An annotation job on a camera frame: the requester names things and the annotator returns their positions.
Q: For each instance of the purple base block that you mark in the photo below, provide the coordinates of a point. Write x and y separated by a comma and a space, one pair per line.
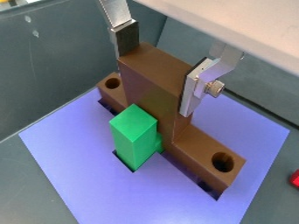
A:
72, 147

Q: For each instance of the red hexagonal peg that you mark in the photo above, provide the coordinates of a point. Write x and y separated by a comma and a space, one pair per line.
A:
294, 179

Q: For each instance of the brown T-shaped block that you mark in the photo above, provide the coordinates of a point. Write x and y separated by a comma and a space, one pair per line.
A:
149, 82

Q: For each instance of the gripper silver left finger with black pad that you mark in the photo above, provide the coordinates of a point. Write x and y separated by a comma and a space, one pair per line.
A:
123, 28

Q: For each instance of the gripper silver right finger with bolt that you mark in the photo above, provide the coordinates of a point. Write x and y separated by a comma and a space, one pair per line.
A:
201, 79

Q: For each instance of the green U-shaped block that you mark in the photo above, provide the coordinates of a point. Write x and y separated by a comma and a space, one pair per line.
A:
133, 129

